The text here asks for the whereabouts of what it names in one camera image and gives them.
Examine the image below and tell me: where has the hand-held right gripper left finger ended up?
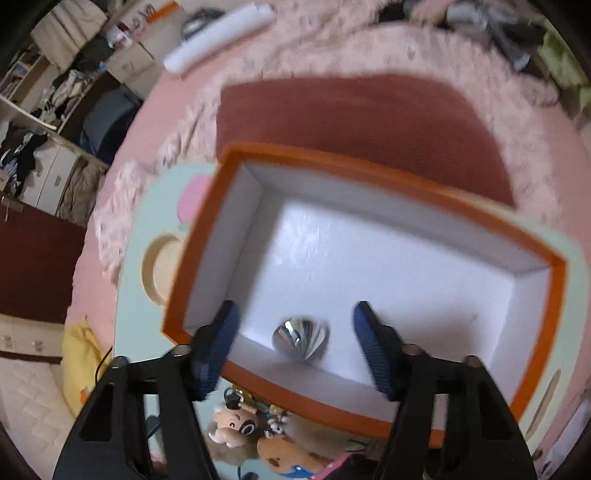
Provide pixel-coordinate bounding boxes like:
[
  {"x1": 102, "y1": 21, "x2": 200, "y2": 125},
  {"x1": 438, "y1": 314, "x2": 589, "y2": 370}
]
[{"x1": 52, "y1": 300, "x2": 242, "y2": 480}]

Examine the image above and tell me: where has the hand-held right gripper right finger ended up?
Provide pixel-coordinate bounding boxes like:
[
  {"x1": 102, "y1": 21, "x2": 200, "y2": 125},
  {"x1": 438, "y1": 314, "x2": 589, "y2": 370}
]
[{"x1": 353, "y1": 301, "x2": 539, "y2": 480}]

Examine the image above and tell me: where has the silver cone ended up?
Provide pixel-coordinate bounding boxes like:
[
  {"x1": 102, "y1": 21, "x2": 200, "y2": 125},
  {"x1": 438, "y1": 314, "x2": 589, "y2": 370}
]
[{"x1": 271, "y1": 316, "x2": 331, "y2": 365}]

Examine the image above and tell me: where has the orange cardboard box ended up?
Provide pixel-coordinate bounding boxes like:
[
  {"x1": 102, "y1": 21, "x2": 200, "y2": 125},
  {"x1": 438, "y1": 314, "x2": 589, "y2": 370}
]
[{"x1": 161, "y1": 143, "x2": 568, "y2": 448}]

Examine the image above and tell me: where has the brown bear plush keychain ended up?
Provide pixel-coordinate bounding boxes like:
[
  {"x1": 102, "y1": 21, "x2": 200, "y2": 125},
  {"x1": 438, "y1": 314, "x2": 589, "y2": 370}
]
[{"x1": 256, "y1": 436, "x2": 333, "y2": 480}]

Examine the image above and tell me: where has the grey fur pompom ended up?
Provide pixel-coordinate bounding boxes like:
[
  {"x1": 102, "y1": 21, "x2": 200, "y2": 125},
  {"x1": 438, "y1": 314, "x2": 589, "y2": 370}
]
[{"x1": 281, "y1": 415, "x2": 370, "y2": 462}]

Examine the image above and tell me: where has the yellow cloth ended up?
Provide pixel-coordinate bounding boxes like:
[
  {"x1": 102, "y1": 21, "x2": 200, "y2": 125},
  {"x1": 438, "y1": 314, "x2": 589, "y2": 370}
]
[{"x1": 62, "y1": 318, "x2": 114, "y2": 416}]

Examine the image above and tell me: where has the pink bed sheet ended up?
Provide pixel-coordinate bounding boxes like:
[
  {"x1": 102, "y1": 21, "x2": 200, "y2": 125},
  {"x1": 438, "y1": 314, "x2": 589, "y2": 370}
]
[{"x1": 65, "y1": 69, "x2": 158, "y2": 333}]

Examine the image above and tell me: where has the white quilted mattress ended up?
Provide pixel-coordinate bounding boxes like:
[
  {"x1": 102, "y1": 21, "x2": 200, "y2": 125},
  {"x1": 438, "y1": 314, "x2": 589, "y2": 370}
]
[{"x1": 0, "y1": 357, "x2": 77, "y2": 444}]

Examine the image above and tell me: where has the brown door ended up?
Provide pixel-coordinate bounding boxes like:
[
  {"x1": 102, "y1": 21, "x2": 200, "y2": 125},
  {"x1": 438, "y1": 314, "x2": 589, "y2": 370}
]
[{"x1": 0, "y1": 198, "x2": 88, "y2": 326}]

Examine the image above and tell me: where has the beige quilted cloth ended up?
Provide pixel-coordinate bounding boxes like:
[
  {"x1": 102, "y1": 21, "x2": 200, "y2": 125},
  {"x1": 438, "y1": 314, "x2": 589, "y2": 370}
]
[{"x1": 58, "y1": 161, "x2": 109, "y2": 227}]

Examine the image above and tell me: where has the white drawer cabinet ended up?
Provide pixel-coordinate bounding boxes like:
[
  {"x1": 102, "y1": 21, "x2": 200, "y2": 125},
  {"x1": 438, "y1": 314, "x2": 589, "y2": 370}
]
[{"x1": 21, "y1": 143, "x2": 81, "y2": 215}]

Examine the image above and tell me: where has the pink fluffy blanket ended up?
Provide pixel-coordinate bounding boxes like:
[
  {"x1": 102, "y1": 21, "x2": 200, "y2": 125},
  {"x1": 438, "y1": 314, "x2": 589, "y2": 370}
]
[{"x1": 92, "y1": 0, "x2": 591, "y2": 296}]

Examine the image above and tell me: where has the dark blue chair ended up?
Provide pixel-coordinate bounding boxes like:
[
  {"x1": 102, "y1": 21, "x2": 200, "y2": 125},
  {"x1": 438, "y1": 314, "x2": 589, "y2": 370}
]
[{"x1": 83, "y1": 88, "x2": 141, "y2": 164}]

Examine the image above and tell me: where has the black and white clothes heap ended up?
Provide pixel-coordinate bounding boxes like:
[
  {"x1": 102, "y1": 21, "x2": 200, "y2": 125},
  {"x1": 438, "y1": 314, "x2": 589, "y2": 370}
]
[{"x1": 41, "y1": 69, "x2": 107, "y2": 121}]

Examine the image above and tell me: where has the white foam roll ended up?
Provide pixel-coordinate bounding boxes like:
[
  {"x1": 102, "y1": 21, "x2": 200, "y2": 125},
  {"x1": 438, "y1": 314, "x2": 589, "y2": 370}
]
[{"x1": 164, "y1": 4, "x2": 274, "y2": 77}]

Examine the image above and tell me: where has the white shelf unit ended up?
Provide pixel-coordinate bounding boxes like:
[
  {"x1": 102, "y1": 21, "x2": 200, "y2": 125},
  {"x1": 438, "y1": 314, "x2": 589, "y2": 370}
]
[{"x1": 0, "y1": 46, "x2": 65, "y2": 134}]

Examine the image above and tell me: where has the white box orange lid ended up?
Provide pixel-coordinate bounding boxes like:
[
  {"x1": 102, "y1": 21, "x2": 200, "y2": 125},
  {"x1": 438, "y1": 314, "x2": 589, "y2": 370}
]
[{"x1": 113, "y1": 0, "x2": 181, "y2": 28}]

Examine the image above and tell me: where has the beige curtain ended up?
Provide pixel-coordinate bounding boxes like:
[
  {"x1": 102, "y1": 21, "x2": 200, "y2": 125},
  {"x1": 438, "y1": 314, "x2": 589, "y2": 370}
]
[{"x1": 30, "y1": 0, "x2": 109, "y2": 70}]

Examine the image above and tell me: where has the blue-grey garment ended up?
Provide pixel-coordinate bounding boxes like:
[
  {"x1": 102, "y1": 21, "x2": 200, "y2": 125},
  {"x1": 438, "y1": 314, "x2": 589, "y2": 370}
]
[{"x1": 443, "y1": 0, "x2": 532, "y2": 70}]

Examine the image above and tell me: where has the monkey plush keychain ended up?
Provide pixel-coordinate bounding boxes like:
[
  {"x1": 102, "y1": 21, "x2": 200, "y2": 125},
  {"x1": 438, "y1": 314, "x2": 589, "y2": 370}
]
[{"x1": 208, "y1": 401, "x2": 259, "y2": 462}]

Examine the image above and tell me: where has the pastel bead keychain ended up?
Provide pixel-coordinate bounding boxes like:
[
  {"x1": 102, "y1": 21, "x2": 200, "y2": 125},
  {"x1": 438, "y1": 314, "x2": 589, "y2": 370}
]
[{"x1": 263, "y1": 406, "x2": 291, "y2": 435}]

